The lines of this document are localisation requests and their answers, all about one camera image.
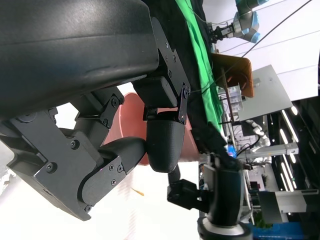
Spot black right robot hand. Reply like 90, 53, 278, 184
166, 166, 213, 213

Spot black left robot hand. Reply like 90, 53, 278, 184
0, 0, 192, 222

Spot pink plastic bowl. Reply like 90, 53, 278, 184
103, 91, 202, 166

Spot grey metal cabinet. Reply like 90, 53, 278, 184
258, 189, 320, 222

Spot grey flat panel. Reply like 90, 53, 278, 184
237, 64, 293, 122

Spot brown wooden board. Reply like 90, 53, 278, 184
211, 52, 256, 98

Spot green cloth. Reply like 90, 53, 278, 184
174, 0, 225, 133

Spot grey aluminium frame beam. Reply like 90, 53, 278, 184
237, 141, 300, 161

